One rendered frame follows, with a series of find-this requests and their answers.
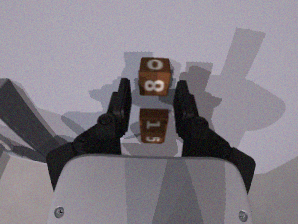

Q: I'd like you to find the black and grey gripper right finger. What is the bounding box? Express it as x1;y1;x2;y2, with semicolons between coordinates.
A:
173;80;256;193

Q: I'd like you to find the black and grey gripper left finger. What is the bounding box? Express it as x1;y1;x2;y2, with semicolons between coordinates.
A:
46;78;132;191

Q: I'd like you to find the brown calendar cube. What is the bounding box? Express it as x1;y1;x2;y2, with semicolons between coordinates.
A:
139;57;171;96
142;119;164;144

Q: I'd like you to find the brown shallow tray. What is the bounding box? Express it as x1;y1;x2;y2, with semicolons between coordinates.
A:
139;108;169;142

